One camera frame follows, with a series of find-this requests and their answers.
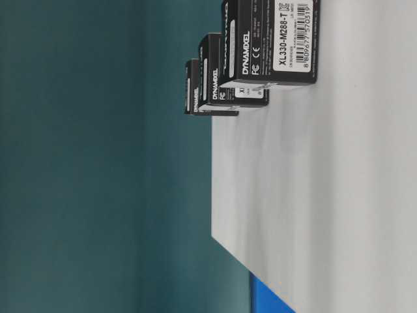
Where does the farthest black Dynamixel box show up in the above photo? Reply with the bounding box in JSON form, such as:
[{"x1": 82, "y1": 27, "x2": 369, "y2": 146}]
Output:
[{"x1": 184, "y1": 59, "x2": 238, "y2": 117}]

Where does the middle black Dynamixel box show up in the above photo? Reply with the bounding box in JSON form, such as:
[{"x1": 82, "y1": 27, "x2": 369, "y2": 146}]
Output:
[{"x1": 197, "y1": 33, "x2": 269, "y2": 116}]

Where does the black dynamixel box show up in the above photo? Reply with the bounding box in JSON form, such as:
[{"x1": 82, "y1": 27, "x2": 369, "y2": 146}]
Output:
[
  {"x1": 221, "y1": 0, "x2": 321, "y2": 89},
  {"x1": 197, "y1": 33, "x2": 269, "y2": 116},
  {"x1": 184, "y1": 59, "x2": 238, "y2": 117}
]

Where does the nearest black Dynamixel box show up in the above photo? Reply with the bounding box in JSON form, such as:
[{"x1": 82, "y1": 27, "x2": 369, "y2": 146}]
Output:
[{"x1": 221, "y1": 0, "x2": 321, "y2": 89}]

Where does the blue table mat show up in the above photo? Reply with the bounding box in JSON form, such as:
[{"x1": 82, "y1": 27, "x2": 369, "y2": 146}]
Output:
[{"x1": 250, "y1": 273, "x2": 275, "y2": 313}]

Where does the white base board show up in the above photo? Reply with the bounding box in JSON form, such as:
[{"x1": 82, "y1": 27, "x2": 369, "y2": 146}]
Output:
[{"x1": 211, "y1": 1, "x2": 416, "y2": 312}]

